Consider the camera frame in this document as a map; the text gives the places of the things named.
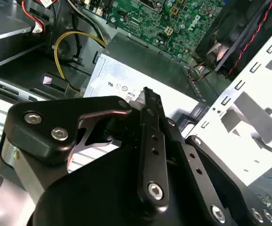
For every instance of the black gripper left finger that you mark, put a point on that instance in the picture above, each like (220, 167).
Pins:
(39, 136)

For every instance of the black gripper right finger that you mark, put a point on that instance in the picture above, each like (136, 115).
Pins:
(206, 188)

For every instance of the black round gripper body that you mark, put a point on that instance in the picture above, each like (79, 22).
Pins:
(91, 193)

